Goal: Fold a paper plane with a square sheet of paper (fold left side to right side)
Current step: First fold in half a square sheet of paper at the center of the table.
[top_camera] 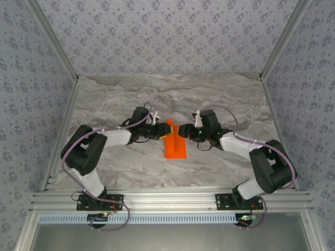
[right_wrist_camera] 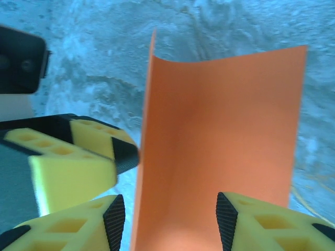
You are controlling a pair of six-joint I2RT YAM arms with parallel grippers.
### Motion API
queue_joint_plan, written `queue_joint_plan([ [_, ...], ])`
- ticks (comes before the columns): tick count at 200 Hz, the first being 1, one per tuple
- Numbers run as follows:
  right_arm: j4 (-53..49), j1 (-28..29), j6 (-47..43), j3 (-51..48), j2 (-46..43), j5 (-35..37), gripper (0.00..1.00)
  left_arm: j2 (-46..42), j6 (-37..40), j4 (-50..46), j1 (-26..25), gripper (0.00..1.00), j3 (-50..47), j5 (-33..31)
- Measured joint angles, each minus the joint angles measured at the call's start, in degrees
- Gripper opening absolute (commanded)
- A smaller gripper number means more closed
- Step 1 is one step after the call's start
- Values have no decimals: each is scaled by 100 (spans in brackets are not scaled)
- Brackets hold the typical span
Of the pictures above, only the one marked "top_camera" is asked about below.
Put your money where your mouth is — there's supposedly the steel sheet panel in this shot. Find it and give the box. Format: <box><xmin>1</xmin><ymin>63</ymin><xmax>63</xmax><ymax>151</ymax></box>
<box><xmin>30</xmin><ymin>224</ymin><xmax>311</xmax><ymax>251</ymax></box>

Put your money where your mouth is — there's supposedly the aluminium corner post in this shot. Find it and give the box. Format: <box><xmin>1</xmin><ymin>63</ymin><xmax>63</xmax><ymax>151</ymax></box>
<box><xmin>259</xmin><ymin>0</ymin><xmax>314</xmax><ymax>82</ymax></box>
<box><xmin>25</xmin><ymin>0</ymin><xmax>80</xmax><ymax>82</ymax></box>

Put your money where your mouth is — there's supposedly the aluminium lower frame bar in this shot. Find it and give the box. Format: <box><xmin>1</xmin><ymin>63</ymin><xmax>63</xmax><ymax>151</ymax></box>
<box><xmin>14</xmin><ymin>211</ymin><xmax>40</xmax><ymax>251</ymax></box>
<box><xmin>300</xmin><ymin>212</ymin><xmax>325</xmax><ymax>251</ymax></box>

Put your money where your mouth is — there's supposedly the aluminium front rail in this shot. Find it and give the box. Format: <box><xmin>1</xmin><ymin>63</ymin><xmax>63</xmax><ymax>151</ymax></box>
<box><xmin>28</xmin><ymin>187</ymin><xmax>316</xmax><ymax>213</ymax></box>

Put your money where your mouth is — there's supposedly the aluminium side rail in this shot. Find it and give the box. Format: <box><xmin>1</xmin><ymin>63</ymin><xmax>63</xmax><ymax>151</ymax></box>
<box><xmin>40</xmin><ymin>78</ymin><xmax>80</xmax><ymax>193</ymax></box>
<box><xmin>260</xmin><ymin>78</ymin><xmax>300</xmax><ymax>190</ymax></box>

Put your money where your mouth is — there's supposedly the grey slotted cable duct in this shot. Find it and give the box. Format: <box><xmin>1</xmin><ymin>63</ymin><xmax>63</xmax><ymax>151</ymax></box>
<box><xmin>38</xmin><ymin>213</ymin><xmax>256</xmax><ymax>225</ymax></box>

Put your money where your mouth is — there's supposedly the orange paper sheet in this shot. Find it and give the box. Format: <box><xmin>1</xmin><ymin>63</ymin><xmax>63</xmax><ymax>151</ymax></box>
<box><xmin>163</xmin><ymin>118</ymin><xmax>188</xmax><ymax>159</ymax></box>

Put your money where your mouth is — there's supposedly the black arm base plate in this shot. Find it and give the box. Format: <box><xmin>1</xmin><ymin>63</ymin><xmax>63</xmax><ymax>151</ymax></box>
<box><xmin>76</xmin><ymin>193</ymin><xmax>125</xmax><ymax>211</ymax></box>
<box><xmin>215</xmin><ymin>193</ymin><xmax>263</xmax><ymax>211</ymax></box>

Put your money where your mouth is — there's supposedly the small black circuit board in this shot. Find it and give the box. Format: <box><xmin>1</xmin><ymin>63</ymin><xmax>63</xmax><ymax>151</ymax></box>
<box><xmin>236</xmin><ymin>213</ymin><xmax>256</xmax><ymax>223</ymax></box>
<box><xmin>87</xmin><ymin>212</ymin><xmax>109</xmax><ymax>223</ymax></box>

